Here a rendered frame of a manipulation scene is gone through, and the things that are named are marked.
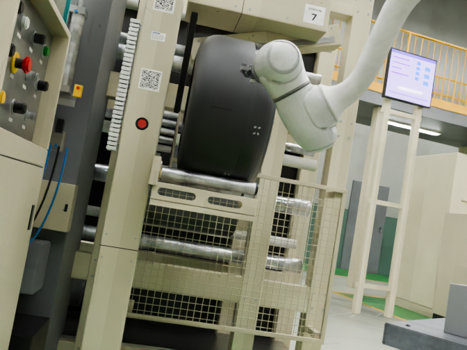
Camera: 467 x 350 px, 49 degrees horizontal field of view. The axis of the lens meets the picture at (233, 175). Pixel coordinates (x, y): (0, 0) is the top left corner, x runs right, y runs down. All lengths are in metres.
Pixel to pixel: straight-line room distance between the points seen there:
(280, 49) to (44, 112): 0.80
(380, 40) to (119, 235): 1.08
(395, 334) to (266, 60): 0.64
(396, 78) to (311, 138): 4.70
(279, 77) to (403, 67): 4.83
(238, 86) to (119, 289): 0.80
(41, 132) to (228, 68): 0.62
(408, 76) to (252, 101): 4.41
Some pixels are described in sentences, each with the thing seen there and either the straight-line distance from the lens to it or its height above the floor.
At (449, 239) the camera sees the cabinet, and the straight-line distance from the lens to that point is 6.40.
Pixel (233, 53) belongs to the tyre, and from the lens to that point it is 1.77.
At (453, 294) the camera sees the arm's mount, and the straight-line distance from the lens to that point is 1.05.
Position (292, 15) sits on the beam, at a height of 1.67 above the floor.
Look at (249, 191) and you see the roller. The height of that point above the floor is 0.89.
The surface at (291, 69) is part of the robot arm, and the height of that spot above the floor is 1.14.
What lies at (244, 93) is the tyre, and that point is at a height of 1.19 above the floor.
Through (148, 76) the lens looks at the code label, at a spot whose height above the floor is 1.23.
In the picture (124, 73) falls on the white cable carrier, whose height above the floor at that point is 1.23.
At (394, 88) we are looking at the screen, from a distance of 5.88.
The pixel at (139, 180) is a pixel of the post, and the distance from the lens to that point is 1.82.
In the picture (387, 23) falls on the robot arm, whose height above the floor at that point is 1.28.
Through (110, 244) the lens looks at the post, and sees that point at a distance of 1.83.
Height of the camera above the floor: 0.80
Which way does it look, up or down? 4 degrees up
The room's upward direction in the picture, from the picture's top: 10 degrees clockwise
